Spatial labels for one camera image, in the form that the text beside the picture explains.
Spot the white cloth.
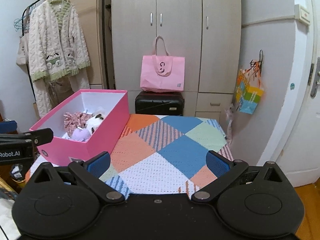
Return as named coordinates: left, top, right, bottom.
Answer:
left=0, top=197, right=22, bottom=240

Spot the colourful paper gift bag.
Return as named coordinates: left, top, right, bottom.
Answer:
left=235, top=59, right=265, bottom=115

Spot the light wooden wardrobe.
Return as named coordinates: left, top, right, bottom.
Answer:
left=111, top=0, right=242, bottom=123

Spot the white cat plush brown tail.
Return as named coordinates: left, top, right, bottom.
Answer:
left=85, top=107, right=108, bottom=133

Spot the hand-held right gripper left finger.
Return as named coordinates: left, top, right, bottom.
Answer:
left=28, top=151, right=125, bottom=204

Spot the white wall switch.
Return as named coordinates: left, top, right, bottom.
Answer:
left=294, top=4, right=311, bottom=26

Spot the metal door lever handle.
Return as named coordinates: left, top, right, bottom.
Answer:
left=310, top=57, right=320, bottom=99

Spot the patchwork knitted blanket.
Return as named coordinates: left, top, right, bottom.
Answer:
left=25, top=114, right=234, bottom=198

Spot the pink tote bag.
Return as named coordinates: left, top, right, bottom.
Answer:
left=140, top=36, right=186, bottom=93

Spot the black metal clothes rack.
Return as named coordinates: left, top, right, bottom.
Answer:
left=22, top=0, right=115, bottom=120

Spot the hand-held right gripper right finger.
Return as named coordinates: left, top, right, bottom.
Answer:
left=191, top=150, right=288, bottom=203

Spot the beige canvas tote bag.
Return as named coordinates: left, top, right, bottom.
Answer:
left=16, top=32, right=31, bottom=67

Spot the cream fluffy robe green trim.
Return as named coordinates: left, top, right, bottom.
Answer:
left=27, top=0, right=91, bottom=118

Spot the purple plush with floral dress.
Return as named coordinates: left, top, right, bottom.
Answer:
left=63, top=110, right=92, bottom=142

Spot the white door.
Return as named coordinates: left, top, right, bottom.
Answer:
left=282, top=0, right=320, bottom=188

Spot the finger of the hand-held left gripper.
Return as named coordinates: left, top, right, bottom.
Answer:
left=0, top=120, right=18, bottom=135
left=0, top=128, right=54, bottom=147

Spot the pale crumpled plastic bag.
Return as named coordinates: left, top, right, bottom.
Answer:
left=225, top=104, right=237, bottom=145

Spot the bunch of wire hangers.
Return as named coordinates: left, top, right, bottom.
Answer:
left=14, top=17, right=29, bottom=32

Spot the black suitcase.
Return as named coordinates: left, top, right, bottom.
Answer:
left=135, top=91, right=185, bottom=117

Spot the pink cardboard box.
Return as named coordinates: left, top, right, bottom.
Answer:
left=29, top=89, right=130, bottom=167

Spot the dark bag with white label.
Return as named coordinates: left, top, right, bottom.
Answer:
left=10, top=164, right=28, bottom=183

